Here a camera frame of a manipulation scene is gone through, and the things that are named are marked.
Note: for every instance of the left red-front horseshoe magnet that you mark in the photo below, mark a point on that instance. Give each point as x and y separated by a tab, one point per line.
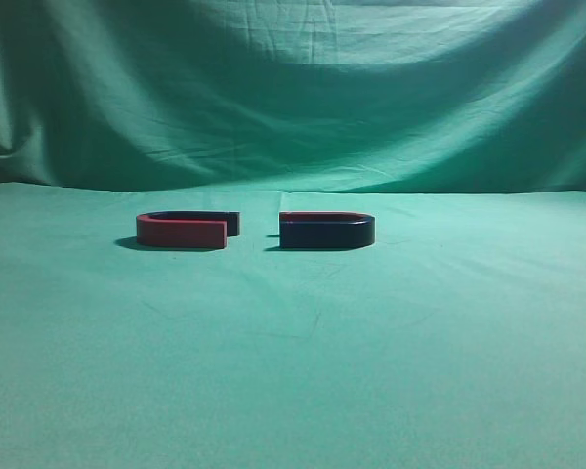
187	229

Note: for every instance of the green cloth backdrop and cover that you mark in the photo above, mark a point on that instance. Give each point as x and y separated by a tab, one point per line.
456	340

